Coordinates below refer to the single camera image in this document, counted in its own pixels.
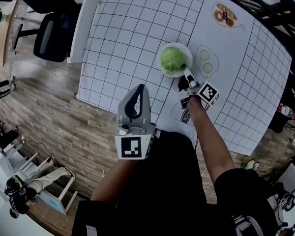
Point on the red label water bottle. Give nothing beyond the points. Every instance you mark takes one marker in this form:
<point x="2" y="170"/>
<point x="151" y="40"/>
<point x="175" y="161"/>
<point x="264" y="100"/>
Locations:
<point x="287" y="110"/>

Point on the beige cloth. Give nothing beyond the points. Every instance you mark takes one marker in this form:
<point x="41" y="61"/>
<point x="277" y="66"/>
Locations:
<point x="49" y="178"/>

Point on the person's black clothing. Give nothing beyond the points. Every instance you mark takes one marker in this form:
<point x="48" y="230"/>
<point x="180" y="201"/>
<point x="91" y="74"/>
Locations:
<point x="167" y="193"/>

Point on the person's left forearm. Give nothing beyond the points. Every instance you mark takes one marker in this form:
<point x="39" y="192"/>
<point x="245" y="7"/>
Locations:
<point x="113" y="181"/>

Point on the person's right forearm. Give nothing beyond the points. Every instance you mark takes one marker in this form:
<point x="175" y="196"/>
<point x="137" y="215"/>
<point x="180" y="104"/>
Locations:
<point x="209" y="136"/>

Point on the white side shelf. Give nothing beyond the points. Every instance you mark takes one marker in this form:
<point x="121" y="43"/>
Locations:
<point x="81" y="28"/>

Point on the white frame stool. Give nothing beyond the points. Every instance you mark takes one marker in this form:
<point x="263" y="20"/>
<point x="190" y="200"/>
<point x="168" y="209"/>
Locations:
<point x="64" y="193"/>

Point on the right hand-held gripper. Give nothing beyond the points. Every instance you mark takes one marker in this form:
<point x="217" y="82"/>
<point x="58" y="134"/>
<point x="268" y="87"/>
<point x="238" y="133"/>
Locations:
<point x="207" y="93"/>

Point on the black metal railing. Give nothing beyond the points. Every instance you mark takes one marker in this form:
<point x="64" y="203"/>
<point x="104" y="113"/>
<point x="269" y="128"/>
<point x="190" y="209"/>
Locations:
<point x="273" y="16"/>

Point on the green lettuce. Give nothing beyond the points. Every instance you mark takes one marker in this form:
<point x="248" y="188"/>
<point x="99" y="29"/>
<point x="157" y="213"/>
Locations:
<point x="172" y="59"/>

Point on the black office chair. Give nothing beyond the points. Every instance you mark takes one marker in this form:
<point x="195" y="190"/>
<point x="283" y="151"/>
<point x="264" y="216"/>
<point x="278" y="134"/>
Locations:
<point x="51" y="36"/>

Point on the light wooden desk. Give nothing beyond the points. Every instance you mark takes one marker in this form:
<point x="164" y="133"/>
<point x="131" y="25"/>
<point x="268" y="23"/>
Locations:
<point x="0" y="40"/>

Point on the black helmet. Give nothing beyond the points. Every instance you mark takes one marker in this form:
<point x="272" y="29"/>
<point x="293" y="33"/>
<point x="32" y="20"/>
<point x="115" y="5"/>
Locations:
<point x="14" y="193"/>

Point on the table with checked cloth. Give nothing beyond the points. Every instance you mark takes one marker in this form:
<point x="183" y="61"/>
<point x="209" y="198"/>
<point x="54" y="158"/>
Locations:
<point x="137" y="33"/>

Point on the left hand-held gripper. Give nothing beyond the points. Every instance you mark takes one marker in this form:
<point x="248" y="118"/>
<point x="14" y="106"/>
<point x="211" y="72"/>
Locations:
<point x="130" y="146"/>

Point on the white bowl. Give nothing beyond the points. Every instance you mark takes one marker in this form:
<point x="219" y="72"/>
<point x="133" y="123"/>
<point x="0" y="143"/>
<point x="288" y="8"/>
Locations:
<point x="188" y="54"/>

